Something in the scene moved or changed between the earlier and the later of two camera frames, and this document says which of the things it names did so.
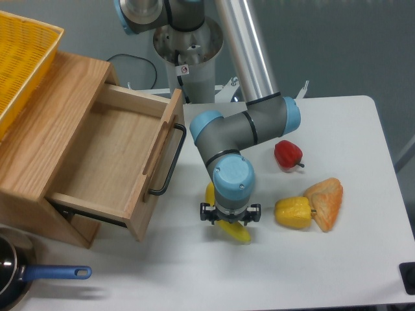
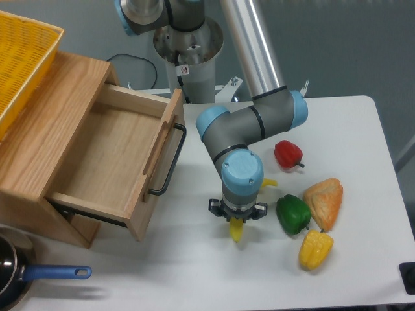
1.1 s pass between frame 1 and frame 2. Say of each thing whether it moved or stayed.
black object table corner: stayed
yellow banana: moved
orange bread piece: stayed
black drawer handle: stayed
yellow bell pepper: moved
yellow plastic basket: stayed
